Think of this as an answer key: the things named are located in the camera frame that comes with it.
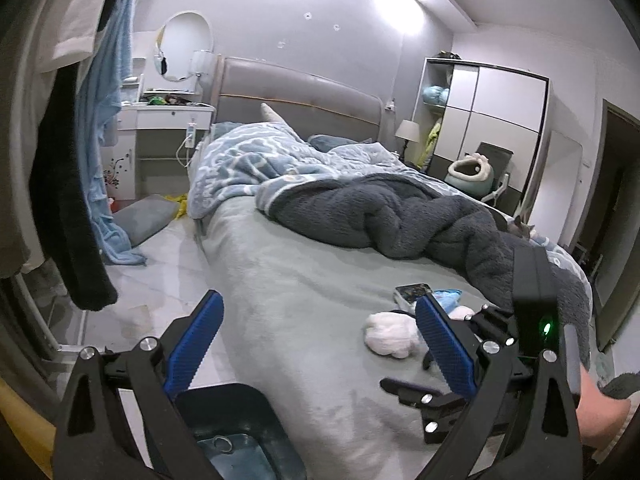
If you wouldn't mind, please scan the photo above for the grey padded headboard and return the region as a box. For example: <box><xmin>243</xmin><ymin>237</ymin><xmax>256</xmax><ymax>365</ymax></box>
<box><xmin>212</xmin><ymin>56</ymin><xmax>383</xmax><ymax>142</ymax></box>

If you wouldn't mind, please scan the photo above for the white sock right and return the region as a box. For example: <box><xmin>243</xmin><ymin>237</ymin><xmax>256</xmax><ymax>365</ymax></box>
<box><xmin>448</xmin><ymin>306</ymin><xmax>475</xmax><ymax>321</ymax></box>

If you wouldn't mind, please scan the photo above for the blue tissue packet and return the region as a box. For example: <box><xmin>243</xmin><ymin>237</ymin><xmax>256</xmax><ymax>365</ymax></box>
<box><xmin>432</xmin><ymin>289</ymin><xmax>462</xmax><ymax>313</ymax></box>

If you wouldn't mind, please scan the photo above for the dark teal trash bin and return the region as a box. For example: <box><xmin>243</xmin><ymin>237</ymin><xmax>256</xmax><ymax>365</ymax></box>
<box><xmin>175</xmin><ymin>382</ymin><xmax>307</xmax><ymax>480</ymax></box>

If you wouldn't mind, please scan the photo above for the round wall mirror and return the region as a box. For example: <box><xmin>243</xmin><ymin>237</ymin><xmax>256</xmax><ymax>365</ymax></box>
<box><xmin>153</xmin><ymin>11</ymin><xmax>214</xmax><ymax>82</ymax></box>

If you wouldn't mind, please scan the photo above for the green cat bed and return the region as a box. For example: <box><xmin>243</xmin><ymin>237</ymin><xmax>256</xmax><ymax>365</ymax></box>
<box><xmin>445</xmin><ymin>153</ymin><xmax>495</xmax><ymax>198</ymax></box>

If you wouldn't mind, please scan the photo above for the white sock left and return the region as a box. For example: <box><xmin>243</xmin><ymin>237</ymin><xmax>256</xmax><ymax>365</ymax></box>
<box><xmin>363</xmin><ymin>312</ymin><xmax>421</xmax><ymax>360</ymax></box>

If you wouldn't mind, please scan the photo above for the person's right hand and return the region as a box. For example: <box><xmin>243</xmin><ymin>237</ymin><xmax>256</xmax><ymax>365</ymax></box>
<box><xmin>576</xmin><ymin>366</ymin><xmax>631</xmax><ymax>451</ymax></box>

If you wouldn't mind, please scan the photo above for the white wardrobe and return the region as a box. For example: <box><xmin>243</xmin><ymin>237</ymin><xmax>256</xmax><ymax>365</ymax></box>
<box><xmin>412</xmin><ymin>56</ymin><xmax>551</xmax><ymax>218</ymax></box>

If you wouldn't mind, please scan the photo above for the grey hanging garment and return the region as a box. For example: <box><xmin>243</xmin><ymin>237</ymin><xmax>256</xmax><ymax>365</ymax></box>
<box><xmin>1</xmin><ymin>0</ymin><xmax>106</xmax><ymax>278</ymax></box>

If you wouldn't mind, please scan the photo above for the dark grey fleece blanket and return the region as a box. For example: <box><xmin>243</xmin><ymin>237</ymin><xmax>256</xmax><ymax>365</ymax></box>
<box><xmin>269</xmin><ymin>171</ymin><xmax>594</xmax><ymax>366</ymax></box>

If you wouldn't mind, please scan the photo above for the blue patterned quilt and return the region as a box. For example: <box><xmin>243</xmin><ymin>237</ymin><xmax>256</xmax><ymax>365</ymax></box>
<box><xmin>186</xmin><ymin>122</ymin><xmax>462</xmax><ymax>219</ymax></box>

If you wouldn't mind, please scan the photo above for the white dressing table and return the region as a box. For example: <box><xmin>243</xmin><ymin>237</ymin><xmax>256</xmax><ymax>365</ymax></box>
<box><xmin>101</xmin><ymin>50</ymin><xmax>215</xmax><ymax>204</ymax></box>

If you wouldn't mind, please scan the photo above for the bed with grey sheet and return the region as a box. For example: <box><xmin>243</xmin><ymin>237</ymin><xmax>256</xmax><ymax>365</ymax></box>
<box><xmin>192</xmin><ymin>194</ymin><xmax>591</xmax><ymax>480</ymax></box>

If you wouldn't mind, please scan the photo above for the black hanging garment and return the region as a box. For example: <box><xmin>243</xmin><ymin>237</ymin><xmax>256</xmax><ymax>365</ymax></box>
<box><xmin>29</xmin><ymin>54</ymin><xmax>120</xmax><ymax>311</ymax></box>

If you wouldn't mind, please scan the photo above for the yellow curtain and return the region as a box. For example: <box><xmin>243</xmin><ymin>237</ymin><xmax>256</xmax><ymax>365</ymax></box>
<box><xmin>1</xmin><ymin>379</ymin><xmax>55</xmax><ymax>479</ymax></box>

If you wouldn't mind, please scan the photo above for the white clothes rack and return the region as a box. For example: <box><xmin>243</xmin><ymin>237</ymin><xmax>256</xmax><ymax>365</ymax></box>
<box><xmin>11</xmin><ymin>266</ymin><xmax>89</xmax><ymax>363</ymax></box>

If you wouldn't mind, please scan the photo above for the light blue hanging towel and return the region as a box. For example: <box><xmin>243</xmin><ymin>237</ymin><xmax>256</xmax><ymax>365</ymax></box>
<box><xmin>75</xmin><ymin>0</ymin><xmax>145</xmax><ymax>266</ymax></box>

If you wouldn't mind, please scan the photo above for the bedside lamp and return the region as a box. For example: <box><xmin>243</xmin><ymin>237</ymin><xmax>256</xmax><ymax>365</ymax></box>
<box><xmin>395</xmin><ymin>119</ymin><xmax>420</xmax><ymax>162</ymax></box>

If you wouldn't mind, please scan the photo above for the white sock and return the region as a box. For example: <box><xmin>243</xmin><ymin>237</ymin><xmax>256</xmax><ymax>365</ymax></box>
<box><xmin>363</xmin><ymin>312</ymin><xmax>421</xmax><ymax>360</ymax></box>
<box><xmin>448</xmin><ymin>306</ymin><xmax>475</xmax><ymax>321</ymax></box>

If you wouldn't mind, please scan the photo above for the grey floor cushion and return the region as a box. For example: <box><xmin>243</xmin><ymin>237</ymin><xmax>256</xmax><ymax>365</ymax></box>
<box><xmin>113</xmin><ymin>195</ymin><xmax>179</xmax><ymax>247</ymax></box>

